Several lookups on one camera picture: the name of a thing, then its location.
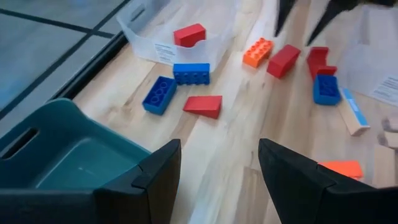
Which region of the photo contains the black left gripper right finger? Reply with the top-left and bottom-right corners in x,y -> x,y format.
257,138 -> 377,224

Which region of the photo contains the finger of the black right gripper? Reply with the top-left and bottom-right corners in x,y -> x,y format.
306,0 -> 358,47
274,0 -> 296,37

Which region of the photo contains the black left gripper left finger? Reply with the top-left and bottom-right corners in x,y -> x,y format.
93,139 -> 182,224

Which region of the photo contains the orange studded toy brick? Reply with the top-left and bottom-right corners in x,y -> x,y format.
243,37 -> 274,68

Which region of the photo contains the red L-shaped toy block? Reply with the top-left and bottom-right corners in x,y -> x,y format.
307,46 -> 338,81

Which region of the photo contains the clear plastic storage bin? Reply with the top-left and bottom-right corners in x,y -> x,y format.
337,4 -> 398,108
116,0 -> 240,72

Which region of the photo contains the orange wedge toy block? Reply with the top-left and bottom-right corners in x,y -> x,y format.
318,160 -> 364,180

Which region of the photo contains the blue studded toy brick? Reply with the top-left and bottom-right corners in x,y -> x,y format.
173,63 -> 211,86
313,74 -> 342,106
142,76 -> 177,116

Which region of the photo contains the wooden block blue face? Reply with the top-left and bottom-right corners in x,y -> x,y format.
337,87 -> 371,137

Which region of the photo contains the red wedge toy block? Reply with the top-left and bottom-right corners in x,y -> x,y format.
182,95 -> 223,120

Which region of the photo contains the plain wooden block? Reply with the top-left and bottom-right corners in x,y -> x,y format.
377,131 -> 398,149

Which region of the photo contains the teal plastic bin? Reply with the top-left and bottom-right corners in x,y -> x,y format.
0,98 -> 152,189

